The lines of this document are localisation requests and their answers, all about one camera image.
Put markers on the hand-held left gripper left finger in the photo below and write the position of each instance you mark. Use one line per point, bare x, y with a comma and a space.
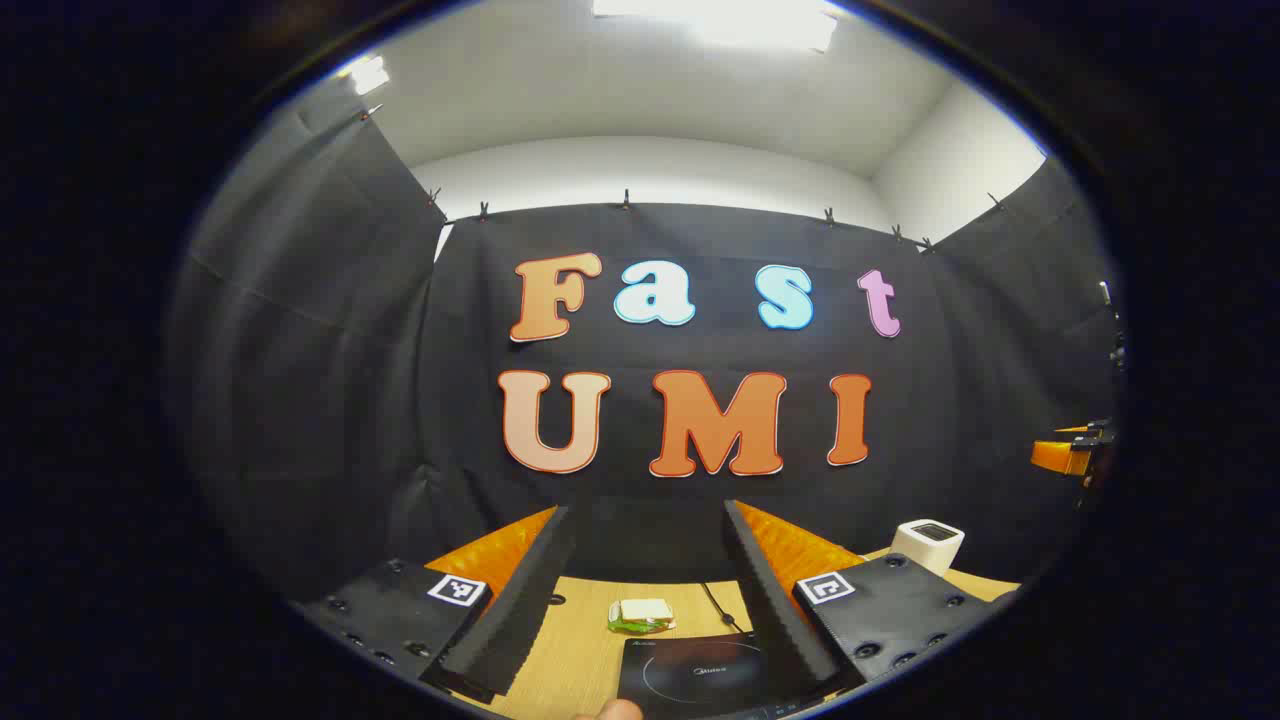
520, 610

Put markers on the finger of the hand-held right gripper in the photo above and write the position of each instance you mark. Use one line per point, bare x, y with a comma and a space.
1060, 458

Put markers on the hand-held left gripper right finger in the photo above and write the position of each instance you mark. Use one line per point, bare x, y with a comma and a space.
775, 610

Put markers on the black induction cooktop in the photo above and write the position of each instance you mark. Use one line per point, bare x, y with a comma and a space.
690, 680

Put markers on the sandwich with green wrapper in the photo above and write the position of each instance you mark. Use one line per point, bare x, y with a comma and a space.
645, 610

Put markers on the white toaster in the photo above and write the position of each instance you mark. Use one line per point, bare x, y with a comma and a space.
925, 545

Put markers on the row of black cloth clips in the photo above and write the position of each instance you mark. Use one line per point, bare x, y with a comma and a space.
626, 198

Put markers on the ceiling light panel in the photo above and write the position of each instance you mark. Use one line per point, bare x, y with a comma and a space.
368, 75
720, 20

